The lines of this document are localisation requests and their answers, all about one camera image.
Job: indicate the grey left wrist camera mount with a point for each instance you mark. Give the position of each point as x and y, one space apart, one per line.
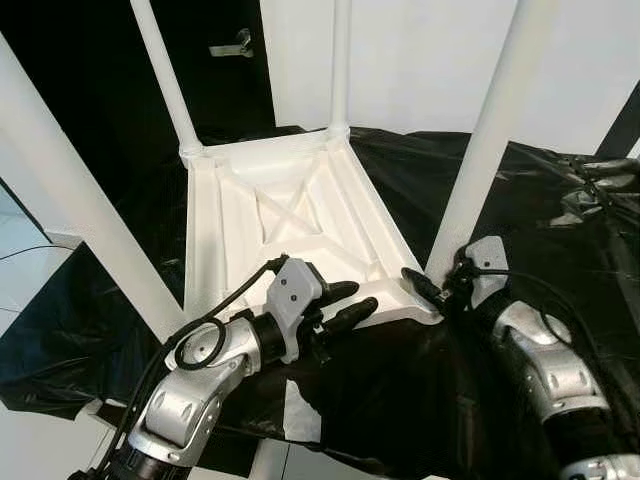
292 300

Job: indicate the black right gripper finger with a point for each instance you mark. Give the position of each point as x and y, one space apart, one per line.
422 286

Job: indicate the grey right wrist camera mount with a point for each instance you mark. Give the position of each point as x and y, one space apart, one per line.
487 260

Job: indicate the white support table leg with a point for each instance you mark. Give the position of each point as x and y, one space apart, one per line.
270 462

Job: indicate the white plastic children table top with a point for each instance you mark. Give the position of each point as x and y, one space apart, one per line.
290 250

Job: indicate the white tapered table leg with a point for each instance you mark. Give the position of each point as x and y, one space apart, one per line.
490 130
165 70
340 60
80 200

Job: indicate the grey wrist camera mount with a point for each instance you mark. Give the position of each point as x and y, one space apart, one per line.
487 260
292 300

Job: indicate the black plastic cover sheet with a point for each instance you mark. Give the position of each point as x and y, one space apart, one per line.
540 320

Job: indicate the dark window frame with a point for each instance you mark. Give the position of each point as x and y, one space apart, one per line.
623 125

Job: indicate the black door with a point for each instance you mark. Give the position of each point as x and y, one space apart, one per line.
220 100

